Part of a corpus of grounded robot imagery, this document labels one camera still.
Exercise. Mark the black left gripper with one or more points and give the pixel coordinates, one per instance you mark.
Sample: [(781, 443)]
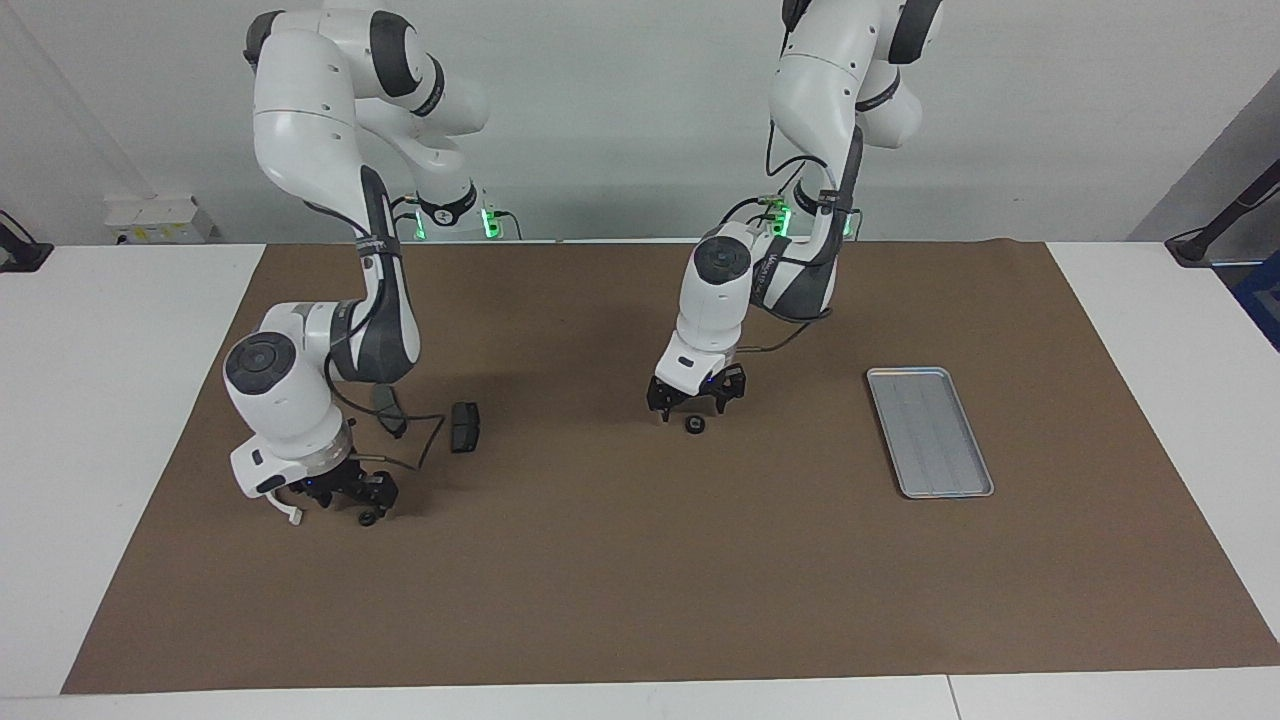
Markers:
[(700, 382)]

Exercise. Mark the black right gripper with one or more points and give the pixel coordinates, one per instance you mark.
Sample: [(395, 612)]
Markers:
[(340, 482)]

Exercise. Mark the black gear with white hub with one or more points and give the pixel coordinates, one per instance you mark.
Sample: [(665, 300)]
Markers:
[(694, 424)]

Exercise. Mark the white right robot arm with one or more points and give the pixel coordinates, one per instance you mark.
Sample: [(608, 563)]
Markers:
[(300, 120)]

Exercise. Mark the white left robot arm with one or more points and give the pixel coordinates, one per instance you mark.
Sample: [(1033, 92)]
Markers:
[(820, 80)]

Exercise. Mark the silver metal tray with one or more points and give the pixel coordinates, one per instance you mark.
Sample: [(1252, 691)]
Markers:
[(930, 435)]

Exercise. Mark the long dark brake pad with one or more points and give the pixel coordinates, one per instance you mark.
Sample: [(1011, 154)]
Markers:
[(385, 405)]

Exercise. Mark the short dark brake pad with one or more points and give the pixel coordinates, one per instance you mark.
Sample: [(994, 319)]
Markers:
[(465, 428)]

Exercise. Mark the brown table mat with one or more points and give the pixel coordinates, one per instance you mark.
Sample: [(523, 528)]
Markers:
[(640, 550)]

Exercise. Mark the black stand foot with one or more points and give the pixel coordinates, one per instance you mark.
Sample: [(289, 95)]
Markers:
[(1195, 248), (25, 255)]

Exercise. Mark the blue crate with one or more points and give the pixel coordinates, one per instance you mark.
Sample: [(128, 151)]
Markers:
[(1262, 300)]

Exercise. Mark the white semicircular plastic bracket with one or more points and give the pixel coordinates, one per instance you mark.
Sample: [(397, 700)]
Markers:
[(290, 512)]

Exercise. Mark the white wall socket box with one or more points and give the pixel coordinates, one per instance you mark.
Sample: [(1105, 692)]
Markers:
[(160, 220)]

